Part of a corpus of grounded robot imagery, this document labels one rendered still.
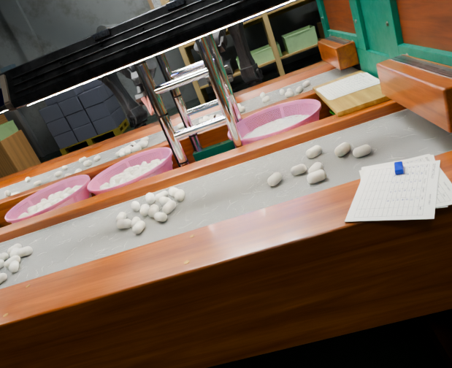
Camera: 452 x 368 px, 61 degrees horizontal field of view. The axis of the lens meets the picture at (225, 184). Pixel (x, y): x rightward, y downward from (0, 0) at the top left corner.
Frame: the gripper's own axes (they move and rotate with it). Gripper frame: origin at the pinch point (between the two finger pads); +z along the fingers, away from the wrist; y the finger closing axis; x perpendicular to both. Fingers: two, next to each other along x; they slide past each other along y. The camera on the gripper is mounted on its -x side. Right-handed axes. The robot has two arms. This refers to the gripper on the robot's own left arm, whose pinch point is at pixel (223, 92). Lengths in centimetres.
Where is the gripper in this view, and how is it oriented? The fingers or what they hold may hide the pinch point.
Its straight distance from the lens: 148.6
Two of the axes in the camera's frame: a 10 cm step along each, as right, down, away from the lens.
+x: 2.8, 4.0, 8.7
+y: 9.4, -3.0, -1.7
